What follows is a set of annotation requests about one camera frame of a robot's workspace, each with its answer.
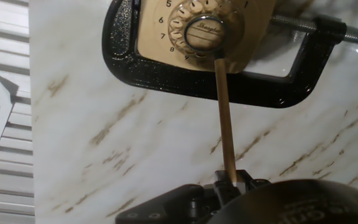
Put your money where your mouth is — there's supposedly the white marble pattern mat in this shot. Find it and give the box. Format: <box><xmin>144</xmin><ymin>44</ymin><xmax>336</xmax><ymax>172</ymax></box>
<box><xmin>28</xmin><ymin>0</ymin><xmax>358</xmax><ymax>224</ymax></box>

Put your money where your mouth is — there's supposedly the short wooden stick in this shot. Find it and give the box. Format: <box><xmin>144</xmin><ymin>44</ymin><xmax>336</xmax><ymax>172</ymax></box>
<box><xmin>213</xmin><ymin>58</ymin><xmax>238</xmax><ymax>184</ymax></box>

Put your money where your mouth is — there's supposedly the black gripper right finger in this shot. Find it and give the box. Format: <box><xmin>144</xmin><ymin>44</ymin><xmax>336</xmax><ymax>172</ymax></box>
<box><xmin>236</xmin><ymin>169</ymin><xmax>272</xmax><ymax>192</ymax></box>

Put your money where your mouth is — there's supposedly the beige rotary phone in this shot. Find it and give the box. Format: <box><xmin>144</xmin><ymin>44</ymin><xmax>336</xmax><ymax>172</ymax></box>
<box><xmin>137</xmin><ymin>0</ymin><xmax>278</xmax><ymax>74</ymax></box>

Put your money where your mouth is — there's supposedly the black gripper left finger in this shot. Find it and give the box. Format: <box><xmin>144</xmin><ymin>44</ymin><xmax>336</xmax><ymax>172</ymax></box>
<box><xmin>115</xmin><ymin>169</ymin><xmax>241</xmax><ymax>224</ymax></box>

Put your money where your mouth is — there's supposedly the black C-clamp with steel screw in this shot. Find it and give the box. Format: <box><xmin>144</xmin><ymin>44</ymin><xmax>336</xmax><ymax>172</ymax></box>
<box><xmin>101</xmin><ymin>0</ymin><xmax>358</xmax><ymax>109</ymax></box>

